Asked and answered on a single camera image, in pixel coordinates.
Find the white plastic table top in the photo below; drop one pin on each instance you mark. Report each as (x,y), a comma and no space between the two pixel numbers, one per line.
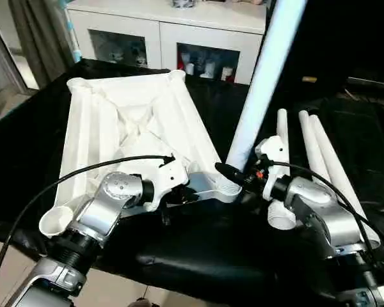
(131,128)

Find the black work mat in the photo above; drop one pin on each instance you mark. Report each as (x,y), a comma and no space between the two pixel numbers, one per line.
(195,249)

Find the small tan label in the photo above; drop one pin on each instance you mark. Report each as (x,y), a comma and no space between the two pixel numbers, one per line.
(309,79)

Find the white glass-door cabinet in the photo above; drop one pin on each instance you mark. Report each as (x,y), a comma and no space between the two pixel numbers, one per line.
(166,35)

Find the large black case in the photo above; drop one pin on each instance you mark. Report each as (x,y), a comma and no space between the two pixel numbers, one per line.
(339,38)

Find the grey crumpled item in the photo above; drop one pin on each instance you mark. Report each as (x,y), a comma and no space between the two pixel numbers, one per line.
(183,3)

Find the blue white patterned item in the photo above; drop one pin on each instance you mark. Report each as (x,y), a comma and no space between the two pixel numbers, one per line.
(73,32)

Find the grey curtain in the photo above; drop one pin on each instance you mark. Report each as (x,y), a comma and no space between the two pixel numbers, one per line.
(38,41)

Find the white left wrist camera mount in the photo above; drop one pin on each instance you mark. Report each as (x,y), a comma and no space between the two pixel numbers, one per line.
(171,179)

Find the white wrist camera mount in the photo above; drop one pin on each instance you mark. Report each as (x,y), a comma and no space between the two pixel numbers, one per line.
(171,179)
(275,153)

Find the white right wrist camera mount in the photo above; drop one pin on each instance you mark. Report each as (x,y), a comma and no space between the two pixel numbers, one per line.
(275,153)

